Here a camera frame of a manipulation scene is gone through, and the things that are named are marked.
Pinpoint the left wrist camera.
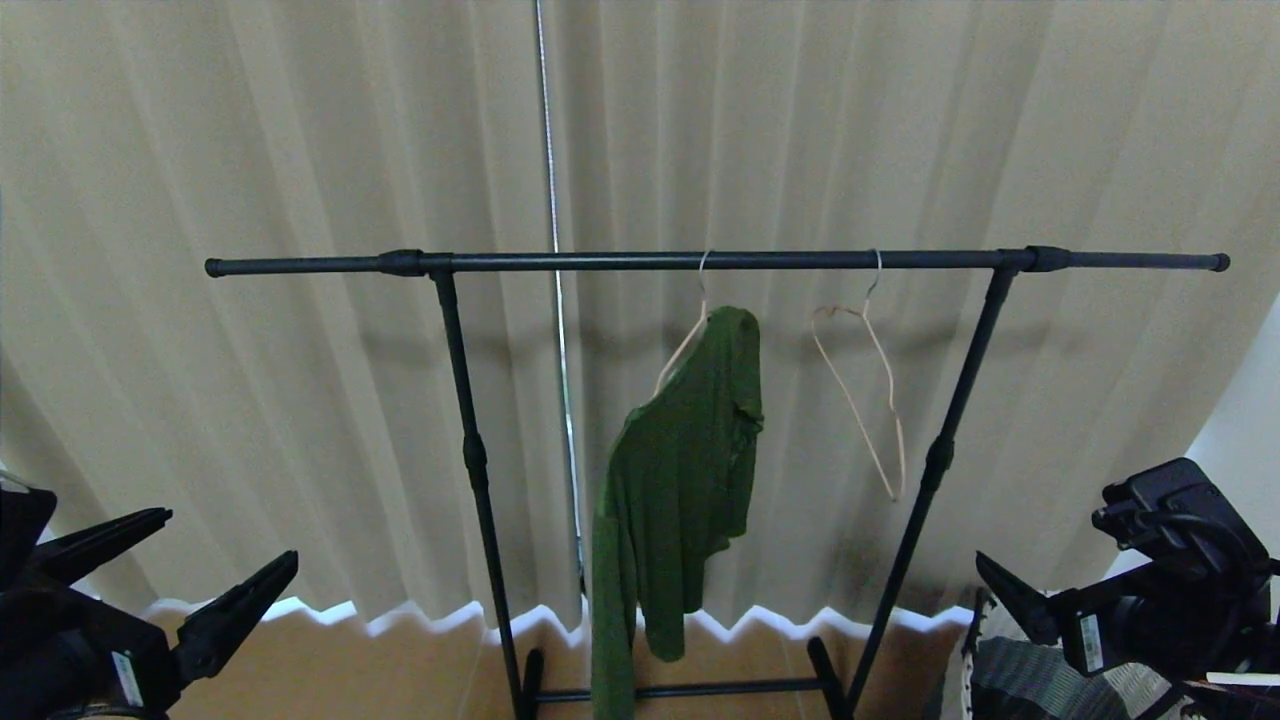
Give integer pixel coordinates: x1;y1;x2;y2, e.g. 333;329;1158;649
0;470;58;591

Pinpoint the black clothes rack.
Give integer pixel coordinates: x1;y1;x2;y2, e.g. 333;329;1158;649
205;245;1231;720

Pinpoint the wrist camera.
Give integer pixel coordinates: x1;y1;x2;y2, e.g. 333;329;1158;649
0;470;58;591
1092;458;1273;601

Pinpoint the beige curtain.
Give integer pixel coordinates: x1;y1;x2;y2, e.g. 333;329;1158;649
0;0;1280;641

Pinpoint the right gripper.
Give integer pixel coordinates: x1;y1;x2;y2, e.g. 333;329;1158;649
975;550;1280;691

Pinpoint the white laundry basket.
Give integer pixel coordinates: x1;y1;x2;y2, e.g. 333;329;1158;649
940;590;1196;720

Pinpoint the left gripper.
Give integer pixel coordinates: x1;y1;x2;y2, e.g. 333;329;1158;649
0;507;300;720

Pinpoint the green sleeveless shirt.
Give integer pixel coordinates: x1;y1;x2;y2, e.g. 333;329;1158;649
590;305;766;720

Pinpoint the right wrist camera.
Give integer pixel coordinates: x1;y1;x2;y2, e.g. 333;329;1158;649
1092;458;1273;601

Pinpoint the pink clothes hanger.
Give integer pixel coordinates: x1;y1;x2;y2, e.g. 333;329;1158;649
653;250;717;398
811;250;908;503

